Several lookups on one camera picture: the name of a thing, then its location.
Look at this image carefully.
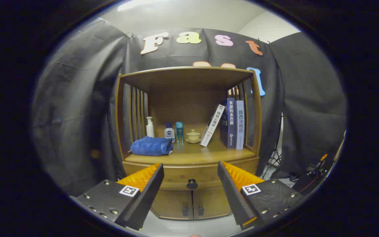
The rolled blue towel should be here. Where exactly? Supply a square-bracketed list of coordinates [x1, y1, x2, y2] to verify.
[130, 136, 174, 156]

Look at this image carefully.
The white bottle with blue cap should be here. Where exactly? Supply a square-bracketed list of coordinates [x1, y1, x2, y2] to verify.
[164, 122, 176, 143]

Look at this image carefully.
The clear blue bottle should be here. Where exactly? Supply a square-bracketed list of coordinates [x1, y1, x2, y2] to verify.
[176, 121, 184, 144]

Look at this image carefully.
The beige lidded teacup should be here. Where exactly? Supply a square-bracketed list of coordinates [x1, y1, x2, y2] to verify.
[186, 129, 201, 144]

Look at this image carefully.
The wooden cabinet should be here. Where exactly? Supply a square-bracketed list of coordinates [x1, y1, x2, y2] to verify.
[115, 66, 263, 220]

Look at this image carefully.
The white book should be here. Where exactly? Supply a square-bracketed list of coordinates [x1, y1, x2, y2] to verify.
[200, 104, 226, 147]

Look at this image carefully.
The wooden drawer with black knob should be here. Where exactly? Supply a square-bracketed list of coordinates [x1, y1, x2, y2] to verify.
[123, 157, 260, 191]

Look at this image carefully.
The wooden cabinet door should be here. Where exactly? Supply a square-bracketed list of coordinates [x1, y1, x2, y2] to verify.
[193, 188, 233, 219]
[150, 189, 193, 220]

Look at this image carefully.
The white pump bottle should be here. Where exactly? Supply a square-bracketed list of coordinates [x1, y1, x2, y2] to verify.
[146, 117, 155, 138]

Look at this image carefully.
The black light stand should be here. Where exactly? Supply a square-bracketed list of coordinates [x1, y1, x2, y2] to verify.
[261, 114, 284, 180]

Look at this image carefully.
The dark blue book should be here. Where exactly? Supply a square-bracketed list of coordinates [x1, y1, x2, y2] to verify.
[220, 97, 236, 149]

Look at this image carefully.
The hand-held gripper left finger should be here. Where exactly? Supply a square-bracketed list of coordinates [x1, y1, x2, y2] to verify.
[69, 162, 165, 231]

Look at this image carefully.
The wooden countertop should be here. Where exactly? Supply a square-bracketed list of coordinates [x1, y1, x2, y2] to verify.
[125, 132, 256, 165]

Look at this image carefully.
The light purple book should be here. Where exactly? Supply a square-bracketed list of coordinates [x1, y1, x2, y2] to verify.
[235, 100, 245, 150]

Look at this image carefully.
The black backdrop cloth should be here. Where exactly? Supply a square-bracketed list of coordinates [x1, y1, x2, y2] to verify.
[32, 18, 348, 198]

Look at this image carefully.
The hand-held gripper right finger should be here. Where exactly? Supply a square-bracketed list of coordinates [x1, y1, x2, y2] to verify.
[217, 161, 305, 230]

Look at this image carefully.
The black and orange device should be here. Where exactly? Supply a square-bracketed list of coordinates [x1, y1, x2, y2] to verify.
[305, 153, 330, 181]

